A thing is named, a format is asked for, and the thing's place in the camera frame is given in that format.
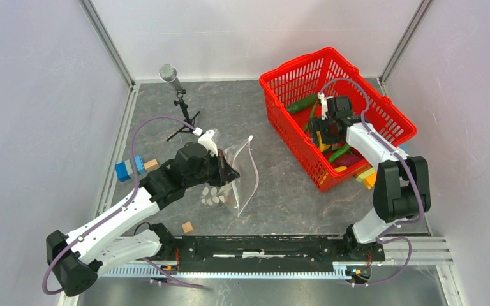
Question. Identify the small green pepper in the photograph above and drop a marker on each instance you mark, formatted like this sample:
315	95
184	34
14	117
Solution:
339	152

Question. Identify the purple toy vegetable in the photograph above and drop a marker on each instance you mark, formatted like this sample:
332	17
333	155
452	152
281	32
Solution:
347	160

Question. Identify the white cable tray rail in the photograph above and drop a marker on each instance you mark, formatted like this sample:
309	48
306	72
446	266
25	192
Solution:
143	269

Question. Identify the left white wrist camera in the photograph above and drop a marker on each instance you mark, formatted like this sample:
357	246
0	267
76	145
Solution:
208	139

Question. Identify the green toy cucumber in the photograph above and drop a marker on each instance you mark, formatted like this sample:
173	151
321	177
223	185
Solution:
302	104

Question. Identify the yellow toy pepper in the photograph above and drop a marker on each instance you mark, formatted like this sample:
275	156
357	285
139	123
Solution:
321	145

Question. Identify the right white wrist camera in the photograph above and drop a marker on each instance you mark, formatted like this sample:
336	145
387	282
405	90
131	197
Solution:
324	105

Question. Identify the long green chili pepper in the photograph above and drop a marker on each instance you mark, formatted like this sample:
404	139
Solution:
311	115

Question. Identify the polka dot zip bag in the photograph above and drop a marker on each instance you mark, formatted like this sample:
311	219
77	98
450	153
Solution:
237	194

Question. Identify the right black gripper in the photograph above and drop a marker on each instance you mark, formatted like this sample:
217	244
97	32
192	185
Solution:
316	124

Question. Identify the yellow green toy blocks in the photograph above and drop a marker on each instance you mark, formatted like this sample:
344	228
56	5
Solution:
367	177

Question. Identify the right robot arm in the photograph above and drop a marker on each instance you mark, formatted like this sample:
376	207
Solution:
401	191

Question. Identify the black tripod stand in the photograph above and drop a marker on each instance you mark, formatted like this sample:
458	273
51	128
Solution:
190	121

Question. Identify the blue green toy blocks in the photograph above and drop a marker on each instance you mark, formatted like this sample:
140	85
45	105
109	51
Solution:
124	169

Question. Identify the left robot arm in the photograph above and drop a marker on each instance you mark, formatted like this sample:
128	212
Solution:
76	259

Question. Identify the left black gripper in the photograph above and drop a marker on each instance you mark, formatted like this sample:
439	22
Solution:
225	173

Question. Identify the silver microphone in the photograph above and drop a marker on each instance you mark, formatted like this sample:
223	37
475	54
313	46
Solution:
168	74

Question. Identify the small wooden cube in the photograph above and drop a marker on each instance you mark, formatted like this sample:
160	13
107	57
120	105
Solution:
188	228

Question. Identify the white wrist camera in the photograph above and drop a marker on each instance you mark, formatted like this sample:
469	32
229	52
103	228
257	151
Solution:
324	105
208	139

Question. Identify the tan wooden block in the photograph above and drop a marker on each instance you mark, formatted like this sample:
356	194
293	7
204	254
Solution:
151	165

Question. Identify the red plastic basket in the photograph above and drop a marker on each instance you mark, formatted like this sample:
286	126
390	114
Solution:
306	75

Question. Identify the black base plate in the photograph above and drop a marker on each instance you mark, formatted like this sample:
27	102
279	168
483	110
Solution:
265	253

